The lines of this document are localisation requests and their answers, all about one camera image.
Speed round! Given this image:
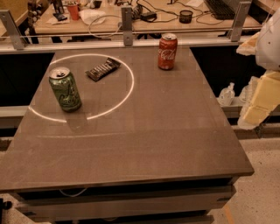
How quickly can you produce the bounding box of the black round container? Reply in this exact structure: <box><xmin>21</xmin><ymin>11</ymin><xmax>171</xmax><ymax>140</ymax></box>
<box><xmin>179</xmin><ymin>10</ymin><xmax>193</xmax><ymax>24</ymax></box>

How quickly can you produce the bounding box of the red cup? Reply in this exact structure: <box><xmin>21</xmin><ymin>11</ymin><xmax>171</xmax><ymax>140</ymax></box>
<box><xmin>67</xmin><ymin>4</ymin><xmax>80</xmax><ymax>20</ymax></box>

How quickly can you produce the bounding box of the dark snack bar wrapper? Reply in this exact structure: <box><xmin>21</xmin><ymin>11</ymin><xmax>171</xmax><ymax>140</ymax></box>
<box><xmin>86</xmin><ymin>58</ymin><xmax>121</xmax><ymax>82</ymax></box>

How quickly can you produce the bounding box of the metal bracket post right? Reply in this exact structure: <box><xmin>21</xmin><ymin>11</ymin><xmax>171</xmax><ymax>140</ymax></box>
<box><xmin>227</xmin><ymin>1</ymin><xmax>251</xmax><ymax>42</ymax></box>

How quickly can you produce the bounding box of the black power adapter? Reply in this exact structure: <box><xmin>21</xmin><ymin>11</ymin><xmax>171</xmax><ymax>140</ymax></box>
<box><xmin>140</xmin><ymin>11</ymin><xmax>157</xmax><ymax>22</ymax></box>

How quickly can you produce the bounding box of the black keyboard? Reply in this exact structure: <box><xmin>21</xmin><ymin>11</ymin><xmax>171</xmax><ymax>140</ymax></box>
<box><xmin>204</xmin><ymin>0</ymin><xmax>235</xmax><ymax>20</ymax></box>

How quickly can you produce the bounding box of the green soda can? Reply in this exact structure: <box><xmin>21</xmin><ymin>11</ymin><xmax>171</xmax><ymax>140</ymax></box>
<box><xmin>49</xmin><ymin>66</ymin><xmax>81</xmax><ymax>112</ymax></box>

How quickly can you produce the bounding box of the metal bracket post left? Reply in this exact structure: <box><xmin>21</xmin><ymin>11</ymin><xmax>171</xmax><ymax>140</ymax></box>
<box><xmin>0</xmin><ymin>10</ymin><xmax>26</xmax><ymax>50</ymax></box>

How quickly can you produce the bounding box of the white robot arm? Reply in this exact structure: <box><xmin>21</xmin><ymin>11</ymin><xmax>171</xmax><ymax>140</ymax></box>
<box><xmin>236</xmin><ymin>8</ymin><xmax>280</xmax><ymax>130</ymax></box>

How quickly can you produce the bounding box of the white crumpled paper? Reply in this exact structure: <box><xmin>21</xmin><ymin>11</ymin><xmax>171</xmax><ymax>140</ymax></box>
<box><xmin>79</xmin><ymin>9</ymin><xmax>106</xmax><ymax>25</ymax></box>

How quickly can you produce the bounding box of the white cable loop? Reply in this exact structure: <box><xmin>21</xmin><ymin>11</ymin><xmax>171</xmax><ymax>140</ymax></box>
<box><xmin>87</xmin><ymin>14</ymin><xmax>123</xmax><ymax>39</ymax></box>

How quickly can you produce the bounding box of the metal bracket post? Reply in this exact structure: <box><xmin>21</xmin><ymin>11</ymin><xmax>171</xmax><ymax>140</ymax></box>
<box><xmin>122</xmin><ymin>6</ymin><xmax>133</xmax><ymax>46</ymax></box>
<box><xmin>0</xmin><ymin>10</ymin><xmax>26</xmax><ymax>50</ymax></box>
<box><xmin>227</xmin><ymin>1</ymin><xmax>251</xmax><ymax>42</ymax></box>

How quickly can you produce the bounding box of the grey drawer cabinet front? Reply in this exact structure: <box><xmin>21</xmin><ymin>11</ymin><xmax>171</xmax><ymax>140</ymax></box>
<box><xmin>17</xmin><ymin>185</ymin><xmax>235</xmax><ymax>222</ymax></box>

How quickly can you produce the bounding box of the metal bracket post centre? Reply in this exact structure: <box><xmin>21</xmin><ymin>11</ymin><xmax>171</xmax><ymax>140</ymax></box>
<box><xmin>122</xmin><ymin>6</ymin><xmax>133</xmax><ymax>46</ymax></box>

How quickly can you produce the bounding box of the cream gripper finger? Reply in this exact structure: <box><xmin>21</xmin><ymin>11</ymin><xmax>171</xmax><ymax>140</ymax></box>
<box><xmin>238</xmin><ymin>70</ymin><xmax>280</xmax><ymax>130</ymax></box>
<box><xmin>236</xmin><ymin>32</ymin><xmax>260</xmax><ymax>56</ymax></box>

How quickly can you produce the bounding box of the red coke can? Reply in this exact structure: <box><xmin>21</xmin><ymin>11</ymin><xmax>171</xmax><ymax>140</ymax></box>
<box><xmin>157</xmin><ymin>33</ymin><xmax>178</xmax><ymax>70</ymax></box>

